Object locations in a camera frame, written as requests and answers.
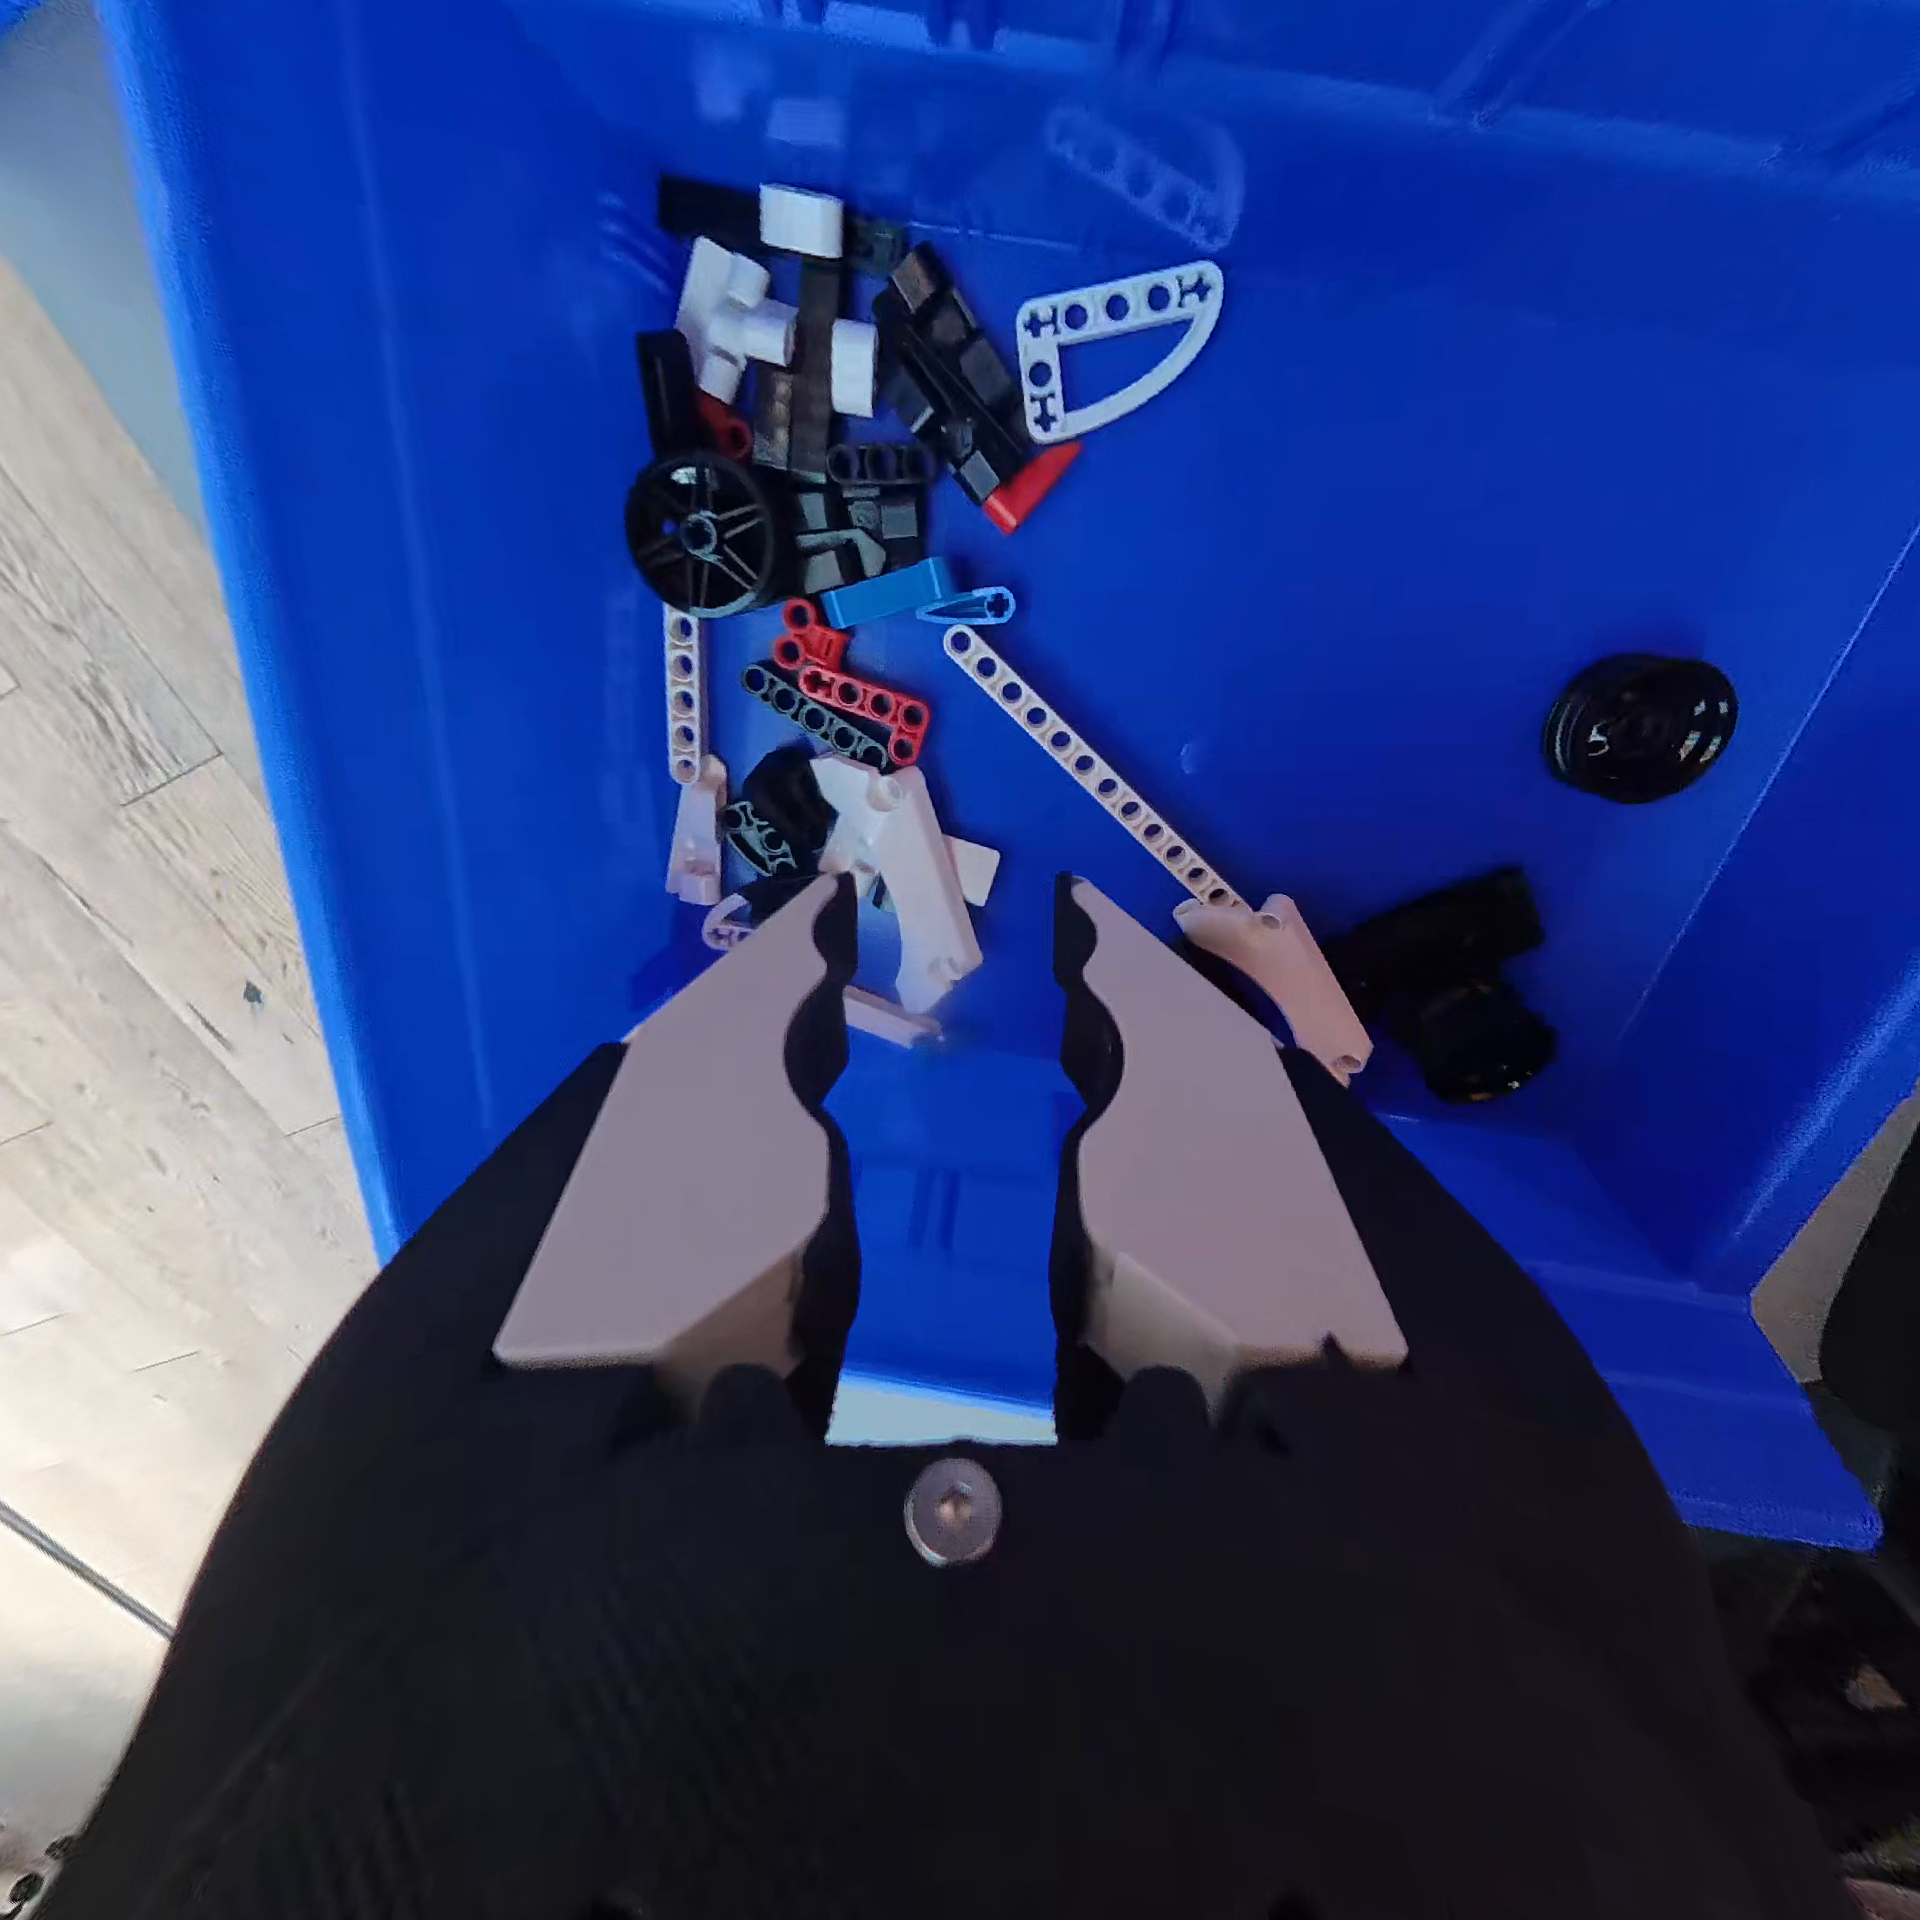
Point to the black flat panel brick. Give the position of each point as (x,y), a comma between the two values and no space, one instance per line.
(1440,921)

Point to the black spoked wheel rim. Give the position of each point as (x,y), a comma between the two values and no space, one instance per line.
(703,533)
(1639,727)

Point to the white curved panel brick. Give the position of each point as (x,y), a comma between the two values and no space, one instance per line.
(1289,975)

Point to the long white perforated beam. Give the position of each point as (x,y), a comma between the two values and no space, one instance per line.
(1024,702)

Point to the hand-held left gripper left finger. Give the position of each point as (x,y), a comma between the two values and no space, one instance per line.
(675,1201)

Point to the short white perforated beam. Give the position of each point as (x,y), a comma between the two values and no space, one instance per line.
(684,661)

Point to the white perforated curved frame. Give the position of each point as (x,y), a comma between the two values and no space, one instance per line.
(1040,341)

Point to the heap of black white bricks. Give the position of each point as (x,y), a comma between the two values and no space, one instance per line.
(930,346)

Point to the small white fender panel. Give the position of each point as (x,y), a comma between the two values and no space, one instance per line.
(695,848)

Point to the blue plastic crate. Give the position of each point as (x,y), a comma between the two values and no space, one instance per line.
(1348,450)

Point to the blue curved brick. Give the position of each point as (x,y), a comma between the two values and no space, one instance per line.
(885,593)

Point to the large white fender panel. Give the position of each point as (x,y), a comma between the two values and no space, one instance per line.
(908,885)

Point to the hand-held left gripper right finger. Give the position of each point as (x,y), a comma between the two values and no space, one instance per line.
(1229,1201)

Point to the red angled perforated beam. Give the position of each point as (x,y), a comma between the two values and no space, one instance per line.
(810,647)

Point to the small blue teardrop brick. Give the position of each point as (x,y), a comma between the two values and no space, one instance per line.
(968,603)

